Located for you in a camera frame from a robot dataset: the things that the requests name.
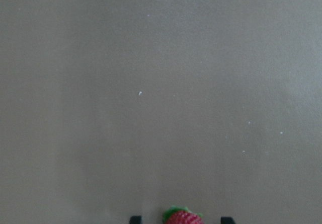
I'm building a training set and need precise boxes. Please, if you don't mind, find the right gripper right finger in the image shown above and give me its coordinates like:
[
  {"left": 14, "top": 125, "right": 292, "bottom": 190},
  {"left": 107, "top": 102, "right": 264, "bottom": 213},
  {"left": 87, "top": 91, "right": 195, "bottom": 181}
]
[{"left": 220, "top": 216, "right": 234, "bottom": 224}]

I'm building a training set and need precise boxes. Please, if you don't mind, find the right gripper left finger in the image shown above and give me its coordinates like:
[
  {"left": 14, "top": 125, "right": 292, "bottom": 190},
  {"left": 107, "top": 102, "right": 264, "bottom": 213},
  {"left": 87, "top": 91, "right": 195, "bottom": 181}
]
[{"left": 129, "top": 215, "right": 142, "bottom": 224}]

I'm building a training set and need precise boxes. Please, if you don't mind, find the red strawberry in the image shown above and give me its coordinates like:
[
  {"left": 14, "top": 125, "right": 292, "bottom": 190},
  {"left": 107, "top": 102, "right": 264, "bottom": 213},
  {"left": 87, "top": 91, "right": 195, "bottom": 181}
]
[{"left": 162, "top": 205, "right": 204, "bottom": 224}]

